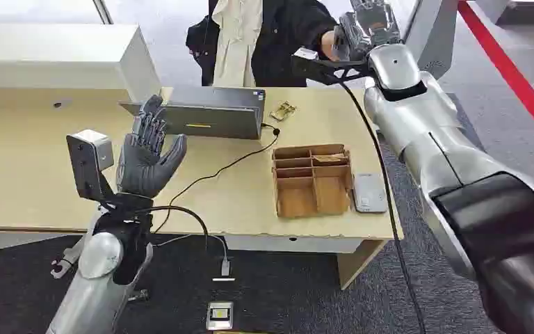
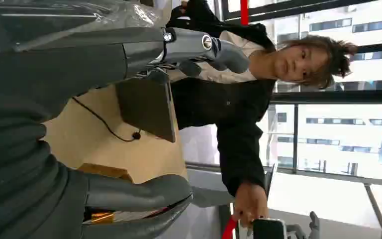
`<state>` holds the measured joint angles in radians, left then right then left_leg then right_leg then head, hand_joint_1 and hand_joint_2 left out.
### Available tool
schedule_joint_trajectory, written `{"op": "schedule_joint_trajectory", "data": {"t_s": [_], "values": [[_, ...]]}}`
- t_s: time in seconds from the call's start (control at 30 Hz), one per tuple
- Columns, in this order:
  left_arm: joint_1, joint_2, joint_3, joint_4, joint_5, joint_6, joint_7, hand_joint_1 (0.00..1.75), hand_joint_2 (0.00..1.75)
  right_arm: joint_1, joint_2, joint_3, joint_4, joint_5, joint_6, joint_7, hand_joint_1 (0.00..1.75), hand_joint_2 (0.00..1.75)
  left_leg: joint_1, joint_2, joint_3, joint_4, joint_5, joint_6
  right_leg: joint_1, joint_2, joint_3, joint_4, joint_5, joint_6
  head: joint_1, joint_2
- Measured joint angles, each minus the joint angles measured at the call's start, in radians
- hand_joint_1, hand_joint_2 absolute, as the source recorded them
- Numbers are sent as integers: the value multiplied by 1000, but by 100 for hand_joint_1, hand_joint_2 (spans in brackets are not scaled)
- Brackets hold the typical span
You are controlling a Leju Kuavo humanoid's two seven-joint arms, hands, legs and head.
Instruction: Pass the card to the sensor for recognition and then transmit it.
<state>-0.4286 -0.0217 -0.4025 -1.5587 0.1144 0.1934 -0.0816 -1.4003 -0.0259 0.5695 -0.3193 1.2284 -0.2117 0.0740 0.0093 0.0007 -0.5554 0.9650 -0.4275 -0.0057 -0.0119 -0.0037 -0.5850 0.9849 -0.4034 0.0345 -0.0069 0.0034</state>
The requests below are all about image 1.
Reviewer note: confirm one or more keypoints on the small white strip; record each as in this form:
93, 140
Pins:
223, 279

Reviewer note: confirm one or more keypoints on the wooden card box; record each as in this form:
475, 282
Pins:
313, 184

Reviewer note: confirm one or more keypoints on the person's hand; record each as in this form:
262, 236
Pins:
328, 45

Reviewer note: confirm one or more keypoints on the red floor tape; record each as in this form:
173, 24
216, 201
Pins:
511, 73

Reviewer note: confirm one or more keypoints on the grey laptop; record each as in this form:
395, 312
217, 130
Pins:
211, 113

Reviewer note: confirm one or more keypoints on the person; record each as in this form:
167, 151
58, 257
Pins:
281, 41

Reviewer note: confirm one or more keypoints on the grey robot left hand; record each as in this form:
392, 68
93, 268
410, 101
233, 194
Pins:
140, 168

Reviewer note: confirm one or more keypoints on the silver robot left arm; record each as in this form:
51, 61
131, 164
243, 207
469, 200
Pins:
97, 260

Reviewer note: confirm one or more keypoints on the white pillar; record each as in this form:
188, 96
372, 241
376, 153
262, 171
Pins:
433, 32

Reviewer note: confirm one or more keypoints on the card with brown print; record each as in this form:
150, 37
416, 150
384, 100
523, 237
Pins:
330, 159

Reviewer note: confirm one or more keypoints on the small gold metal clip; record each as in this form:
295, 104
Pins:
282, 111

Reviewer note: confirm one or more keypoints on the white cabinet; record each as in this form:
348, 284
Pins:
59, 57

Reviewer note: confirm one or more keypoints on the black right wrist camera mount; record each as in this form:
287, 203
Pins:
315, 69

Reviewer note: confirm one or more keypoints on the small silver floor device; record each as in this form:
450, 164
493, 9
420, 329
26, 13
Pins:
220, 315

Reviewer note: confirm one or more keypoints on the white desk drawer unit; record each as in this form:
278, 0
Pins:
294, 244

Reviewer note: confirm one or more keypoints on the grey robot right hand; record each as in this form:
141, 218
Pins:
368, 25

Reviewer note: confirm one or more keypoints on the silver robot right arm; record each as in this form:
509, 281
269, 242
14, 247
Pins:
419, 122

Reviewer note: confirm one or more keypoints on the wooden desk leg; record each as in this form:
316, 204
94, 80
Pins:
357, 265

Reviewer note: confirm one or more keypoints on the grey smartphone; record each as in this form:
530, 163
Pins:
369, 193

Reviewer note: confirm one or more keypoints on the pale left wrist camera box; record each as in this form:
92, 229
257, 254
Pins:
89, 154

